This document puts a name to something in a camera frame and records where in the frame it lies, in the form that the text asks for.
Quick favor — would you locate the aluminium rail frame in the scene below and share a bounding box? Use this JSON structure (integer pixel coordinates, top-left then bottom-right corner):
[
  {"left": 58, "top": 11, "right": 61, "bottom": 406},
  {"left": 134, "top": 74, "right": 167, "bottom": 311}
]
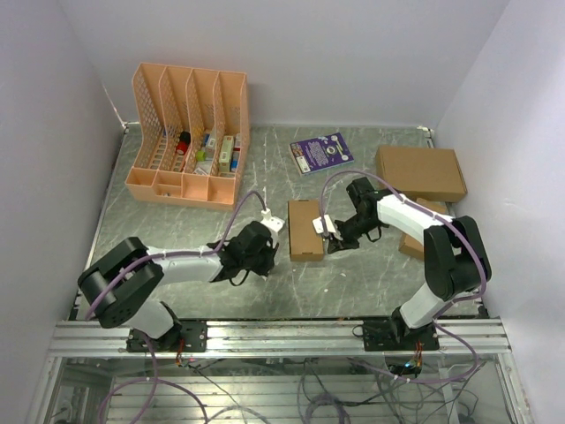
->
[{"left": 26, "top": 317, "right": 533, "bottom": 423}]

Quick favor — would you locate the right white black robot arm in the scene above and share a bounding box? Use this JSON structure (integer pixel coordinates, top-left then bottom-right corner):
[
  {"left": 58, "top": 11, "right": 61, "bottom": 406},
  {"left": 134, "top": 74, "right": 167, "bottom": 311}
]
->
[{"left": 313, "top": 175, "right": 492, "bottom": 350}]

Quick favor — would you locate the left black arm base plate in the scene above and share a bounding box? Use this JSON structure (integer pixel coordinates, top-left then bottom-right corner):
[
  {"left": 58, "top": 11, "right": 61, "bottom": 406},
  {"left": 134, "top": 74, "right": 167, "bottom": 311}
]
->
[{"left": 126, "top": 319, "right": 208, "bottom": 353}]

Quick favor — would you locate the pink plastic file organizer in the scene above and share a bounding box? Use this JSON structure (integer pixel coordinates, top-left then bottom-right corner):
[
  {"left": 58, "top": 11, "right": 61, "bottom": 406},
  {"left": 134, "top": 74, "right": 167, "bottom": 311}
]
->
[{"left": 125, "top": 63, "right": 251, "bottom": 210}]

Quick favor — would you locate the white green carton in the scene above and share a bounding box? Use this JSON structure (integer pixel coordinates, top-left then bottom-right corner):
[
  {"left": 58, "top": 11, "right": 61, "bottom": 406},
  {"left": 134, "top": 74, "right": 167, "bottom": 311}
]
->
[{"left": 218, "top": 135, "right": 235, "bottom": 173}]

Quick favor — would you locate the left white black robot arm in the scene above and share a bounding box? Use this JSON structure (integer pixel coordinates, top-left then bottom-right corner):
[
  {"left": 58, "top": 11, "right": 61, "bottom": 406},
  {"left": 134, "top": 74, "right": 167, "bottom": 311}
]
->
[{"left": 78, "top": 216, "right": 284, "bottom": 352}]

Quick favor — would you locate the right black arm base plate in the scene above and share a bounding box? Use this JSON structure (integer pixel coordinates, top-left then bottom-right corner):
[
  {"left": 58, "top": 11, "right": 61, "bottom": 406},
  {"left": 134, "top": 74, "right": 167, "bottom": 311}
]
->
[{"left": 352, "top": 318, "right": 440, "bottom": 352}]

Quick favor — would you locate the large folded cardboard box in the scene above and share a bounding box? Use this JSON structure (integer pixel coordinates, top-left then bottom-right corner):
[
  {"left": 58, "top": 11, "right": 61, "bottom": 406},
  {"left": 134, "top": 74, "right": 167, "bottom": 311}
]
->
[{"left": 375, "top": 145, "right": 467, "bottom": 203}]

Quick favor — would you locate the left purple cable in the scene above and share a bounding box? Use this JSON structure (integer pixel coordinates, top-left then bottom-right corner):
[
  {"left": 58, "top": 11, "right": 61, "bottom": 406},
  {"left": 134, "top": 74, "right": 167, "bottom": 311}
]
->
[{"left": 83, "top": 190, "right": 268, "bottom": 322}]

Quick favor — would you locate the red black bottle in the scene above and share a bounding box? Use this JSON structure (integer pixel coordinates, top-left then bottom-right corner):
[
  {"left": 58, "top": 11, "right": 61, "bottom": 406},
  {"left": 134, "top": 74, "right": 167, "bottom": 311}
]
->
[{"left": 176, "top": 131, "right": 192, "bottom": 155}]

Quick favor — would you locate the brown cardboard box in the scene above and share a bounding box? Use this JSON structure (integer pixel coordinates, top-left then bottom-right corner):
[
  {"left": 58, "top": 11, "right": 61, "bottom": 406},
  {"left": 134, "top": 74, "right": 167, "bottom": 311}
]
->
[{"left": 288, "top": 200, "right": 324, "bottom": 262}]

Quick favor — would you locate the purple book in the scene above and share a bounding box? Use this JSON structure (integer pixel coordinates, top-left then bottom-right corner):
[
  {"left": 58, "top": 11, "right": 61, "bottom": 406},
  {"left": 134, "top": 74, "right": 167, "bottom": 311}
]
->
[{"left": 289, "top": 132, "right": 355, "bottom": 176}]

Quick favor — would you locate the small folded cardboard box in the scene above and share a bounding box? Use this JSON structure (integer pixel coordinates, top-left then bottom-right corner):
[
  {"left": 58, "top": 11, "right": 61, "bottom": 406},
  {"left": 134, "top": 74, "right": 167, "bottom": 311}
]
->
[{"left": 397, "top": 197, "right": 449, "bottom": 261}]

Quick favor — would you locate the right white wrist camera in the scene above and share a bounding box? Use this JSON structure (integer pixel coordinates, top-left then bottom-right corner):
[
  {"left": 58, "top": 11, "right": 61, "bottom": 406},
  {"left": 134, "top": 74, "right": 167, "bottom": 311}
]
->
[{"left": 312, "top": 214, "right": 336, "bottom": 237}]

